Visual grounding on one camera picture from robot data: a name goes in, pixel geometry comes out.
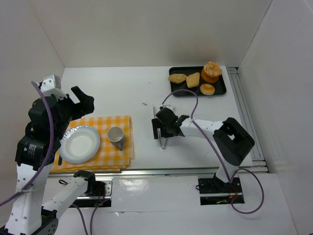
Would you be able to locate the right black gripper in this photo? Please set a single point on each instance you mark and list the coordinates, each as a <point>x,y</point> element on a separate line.
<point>161,129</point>

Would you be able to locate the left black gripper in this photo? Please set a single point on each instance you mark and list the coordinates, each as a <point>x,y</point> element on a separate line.
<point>77,105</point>

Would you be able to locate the metal tongs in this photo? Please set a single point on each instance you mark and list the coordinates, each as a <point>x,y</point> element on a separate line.
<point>162,141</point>

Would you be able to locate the triangular bread pastry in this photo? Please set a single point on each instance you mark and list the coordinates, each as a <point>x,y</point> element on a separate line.
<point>193,80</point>

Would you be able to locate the round glazed bun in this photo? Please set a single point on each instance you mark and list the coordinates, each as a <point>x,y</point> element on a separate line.
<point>207,89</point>

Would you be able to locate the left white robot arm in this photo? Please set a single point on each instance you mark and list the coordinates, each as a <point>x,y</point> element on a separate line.
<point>50,116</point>

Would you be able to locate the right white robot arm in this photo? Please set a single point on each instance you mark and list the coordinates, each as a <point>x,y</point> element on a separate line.
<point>228,139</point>

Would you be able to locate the oval bread roll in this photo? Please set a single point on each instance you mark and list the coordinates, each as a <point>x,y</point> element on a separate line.
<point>177,78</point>

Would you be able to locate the white plate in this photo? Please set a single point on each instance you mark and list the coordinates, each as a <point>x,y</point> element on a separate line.
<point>79,144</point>

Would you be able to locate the purple mug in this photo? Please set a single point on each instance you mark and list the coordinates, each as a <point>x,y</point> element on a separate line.
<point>117,137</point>

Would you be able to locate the tall orange sugared cake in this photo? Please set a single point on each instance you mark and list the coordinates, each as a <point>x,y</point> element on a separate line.
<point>211,72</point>

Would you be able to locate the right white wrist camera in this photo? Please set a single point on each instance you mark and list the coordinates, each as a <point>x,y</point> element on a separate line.
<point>171,107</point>

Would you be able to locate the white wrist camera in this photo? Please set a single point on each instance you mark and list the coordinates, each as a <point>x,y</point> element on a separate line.
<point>49,83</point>
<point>171,107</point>

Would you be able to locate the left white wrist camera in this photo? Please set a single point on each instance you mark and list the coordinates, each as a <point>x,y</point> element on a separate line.
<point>49,83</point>

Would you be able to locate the dark cutlery handle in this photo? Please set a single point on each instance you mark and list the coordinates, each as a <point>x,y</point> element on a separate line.
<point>60,160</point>

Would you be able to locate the aluminium rail front edge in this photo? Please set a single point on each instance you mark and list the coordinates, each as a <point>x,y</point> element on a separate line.
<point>157,172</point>

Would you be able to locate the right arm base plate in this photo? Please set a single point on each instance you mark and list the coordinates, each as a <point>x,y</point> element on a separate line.
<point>216,186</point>

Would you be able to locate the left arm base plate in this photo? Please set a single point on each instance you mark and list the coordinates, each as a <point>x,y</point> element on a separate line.
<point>106,189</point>

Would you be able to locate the aluminium rail right side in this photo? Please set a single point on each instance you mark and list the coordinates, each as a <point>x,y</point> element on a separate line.
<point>259,162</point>

